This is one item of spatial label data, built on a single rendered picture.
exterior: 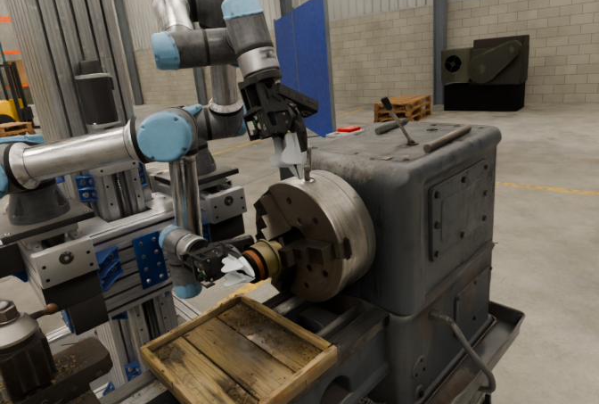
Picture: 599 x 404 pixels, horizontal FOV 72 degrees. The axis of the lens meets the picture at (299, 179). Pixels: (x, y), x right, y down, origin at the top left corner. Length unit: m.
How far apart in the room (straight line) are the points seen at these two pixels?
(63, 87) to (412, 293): 1.19
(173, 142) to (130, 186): 0.52
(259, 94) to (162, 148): 0.32
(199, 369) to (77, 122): 0.88
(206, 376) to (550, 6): 10.37
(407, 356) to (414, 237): 0.34
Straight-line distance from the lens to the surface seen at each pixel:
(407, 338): 1.19
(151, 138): 1.01
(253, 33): 0.81
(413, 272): 1.08
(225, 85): 1.39
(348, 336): 1.08
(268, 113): 0.78
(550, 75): 10.82
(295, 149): 0.80
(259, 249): 0.95
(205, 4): 1.26
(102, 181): 1.46
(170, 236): 1.14
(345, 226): 0.94
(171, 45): 0.90
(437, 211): 1.15
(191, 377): 1.01
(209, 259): 0.96
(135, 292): 1.47
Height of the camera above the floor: 1.52
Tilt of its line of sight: 17 degrees down
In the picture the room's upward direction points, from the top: 6 degrees counter-clockwise
